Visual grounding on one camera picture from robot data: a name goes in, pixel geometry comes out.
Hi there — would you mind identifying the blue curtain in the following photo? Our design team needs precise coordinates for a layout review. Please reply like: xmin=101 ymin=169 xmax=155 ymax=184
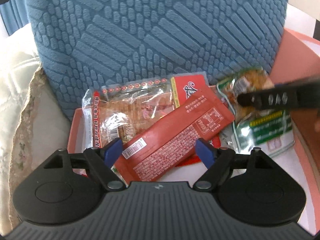
xmin=1 ymin=0 xmax=29 ymax=36

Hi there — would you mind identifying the red white snack packet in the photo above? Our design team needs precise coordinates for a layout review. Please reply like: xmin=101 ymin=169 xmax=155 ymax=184
xmin=170 ymin=72 xmax=221 ymax=167

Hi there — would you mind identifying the cream quilted blanket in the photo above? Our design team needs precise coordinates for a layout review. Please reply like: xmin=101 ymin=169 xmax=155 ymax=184
xmin=1 ymin=24 xmax=71 ymax=235

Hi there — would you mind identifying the long red snack packet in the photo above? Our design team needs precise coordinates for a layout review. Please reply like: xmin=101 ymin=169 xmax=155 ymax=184
xmin=115 ymin=86 xmax=234 ymax=184

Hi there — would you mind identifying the blue textured pillow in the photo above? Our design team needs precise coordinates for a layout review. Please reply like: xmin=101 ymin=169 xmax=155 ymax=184
xmin=25 ymin=0 xmax=288 ymax=118

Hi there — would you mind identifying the pink deep cardboard box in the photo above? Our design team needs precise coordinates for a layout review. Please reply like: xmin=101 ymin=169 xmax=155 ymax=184
xmin=268 ymin=27 xmax=320 ymax=140

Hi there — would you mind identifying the green snack packet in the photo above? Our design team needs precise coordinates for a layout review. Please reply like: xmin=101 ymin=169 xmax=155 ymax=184
xmin=216 ymin=68 xmax=295 ymax=158

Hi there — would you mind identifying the pink shallow box lid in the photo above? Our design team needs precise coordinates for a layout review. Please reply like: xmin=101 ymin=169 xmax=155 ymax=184
xmin=67 ymin=84 xmax=320 ymax=235

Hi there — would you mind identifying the clear packet with red strip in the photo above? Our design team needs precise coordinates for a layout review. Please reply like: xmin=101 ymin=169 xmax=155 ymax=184
xmin=82 ymin=77 xmax=175 ymax=148

